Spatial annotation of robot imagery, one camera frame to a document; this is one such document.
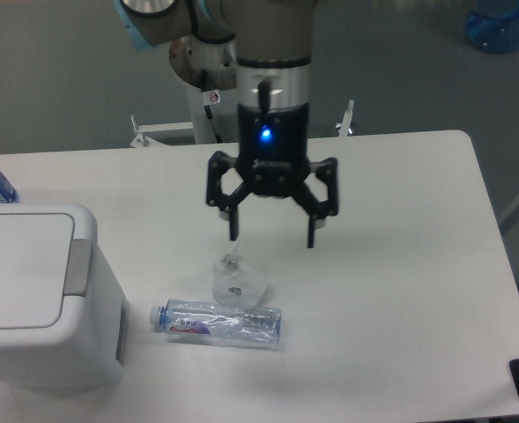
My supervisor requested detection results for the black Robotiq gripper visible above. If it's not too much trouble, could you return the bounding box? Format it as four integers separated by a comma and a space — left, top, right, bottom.
204, 101, 340, 249

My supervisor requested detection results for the white push-lid trash can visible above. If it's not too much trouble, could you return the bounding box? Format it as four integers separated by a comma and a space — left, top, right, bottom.
0, 204, 130, 388

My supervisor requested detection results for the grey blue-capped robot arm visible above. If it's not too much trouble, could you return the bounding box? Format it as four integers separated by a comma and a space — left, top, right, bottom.
115, 1, 339, 240

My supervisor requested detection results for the crumpled clear plastic bag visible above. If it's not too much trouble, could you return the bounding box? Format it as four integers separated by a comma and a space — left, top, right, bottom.
211, 241, 270, 308

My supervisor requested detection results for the clear crushed water bottle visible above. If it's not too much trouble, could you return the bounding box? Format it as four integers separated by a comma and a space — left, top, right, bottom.
149, 299, 282, 349

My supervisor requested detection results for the blue water jug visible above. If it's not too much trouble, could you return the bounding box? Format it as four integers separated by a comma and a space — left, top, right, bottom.
463, 1, 519, 54

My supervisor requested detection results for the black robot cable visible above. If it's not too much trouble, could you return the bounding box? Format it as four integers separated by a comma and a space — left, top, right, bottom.
199, 69, 224, 144

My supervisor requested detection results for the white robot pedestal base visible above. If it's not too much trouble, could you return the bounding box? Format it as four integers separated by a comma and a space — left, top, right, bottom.
129, 37, 357, 149

